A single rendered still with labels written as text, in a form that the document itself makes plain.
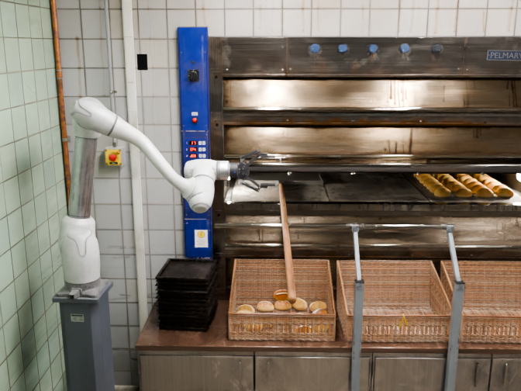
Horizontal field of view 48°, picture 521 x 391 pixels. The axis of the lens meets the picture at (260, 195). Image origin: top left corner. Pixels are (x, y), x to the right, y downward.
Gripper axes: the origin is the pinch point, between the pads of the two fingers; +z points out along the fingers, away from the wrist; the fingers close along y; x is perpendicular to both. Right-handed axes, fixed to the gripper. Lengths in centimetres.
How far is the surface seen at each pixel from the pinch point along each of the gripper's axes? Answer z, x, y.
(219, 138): -29, -55, -6
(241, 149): -17, -54, -1
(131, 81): -76, -54, -38
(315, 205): 25, -55, 32
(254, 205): -10, -55, 32
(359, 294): 42, 5, 60
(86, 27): -99, -56, -66
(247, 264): -14, -52, 67
